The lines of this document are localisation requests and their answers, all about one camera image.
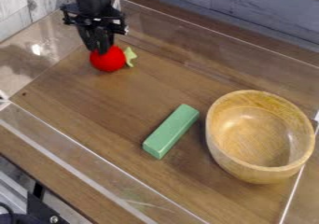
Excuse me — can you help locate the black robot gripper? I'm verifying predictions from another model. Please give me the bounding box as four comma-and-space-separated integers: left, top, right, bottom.
60, 2, 128, 55

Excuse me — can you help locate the red plush toy green leaf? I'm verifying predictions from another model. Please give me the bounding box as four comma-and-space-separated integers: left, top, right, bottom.
89, 46, 137, 72

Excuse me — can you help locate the wooden bowl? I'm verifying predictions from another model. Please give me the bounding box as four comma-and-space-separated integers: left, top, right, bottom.
205, 90, 315, 184

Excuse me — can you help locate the green rectangular block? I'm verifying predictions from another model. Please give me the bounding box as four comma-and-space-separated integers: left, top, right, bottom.
141, 104, 199, 160

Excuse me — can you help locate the clear acrylic corner bracket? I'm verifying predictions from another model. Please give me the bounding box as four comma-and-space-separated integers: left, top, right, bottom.
112, 0, 121, 13

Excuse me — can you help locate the clear acrylic enclosure wall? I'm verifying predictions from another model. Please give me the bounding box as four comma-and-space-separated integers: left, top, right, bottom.
0, 0, 319, 224

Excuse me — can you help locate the black clamp with cable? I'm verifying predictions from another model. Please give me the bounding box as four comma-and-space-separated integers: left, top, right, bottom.
0, 189, 71, 224

